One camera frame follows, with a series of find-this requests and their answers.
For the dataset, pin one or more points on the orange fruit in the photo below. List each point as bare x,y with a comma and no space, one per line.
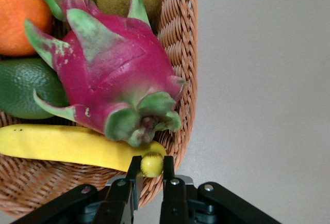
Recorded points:
18,17

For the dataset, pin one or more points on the woven wicker basket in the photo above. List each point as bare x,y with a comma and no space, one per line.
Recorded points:
180,40

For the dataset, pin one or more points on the yellow banana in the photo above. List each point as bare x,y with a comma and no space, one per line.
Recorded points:
64,144

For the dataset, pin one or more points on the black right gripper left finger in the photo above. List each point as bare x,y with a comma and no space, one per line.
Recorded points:
121,200

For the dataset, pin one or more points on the green avocado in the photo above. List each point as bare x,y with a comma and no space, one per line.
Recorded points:
23,87

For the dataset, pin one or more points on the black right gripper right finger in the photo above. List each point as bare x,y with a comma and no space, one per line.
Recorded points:
174,203

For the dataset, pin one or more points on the pink dragon fruit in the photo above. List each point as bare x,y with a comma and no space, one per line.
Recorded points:
116,69

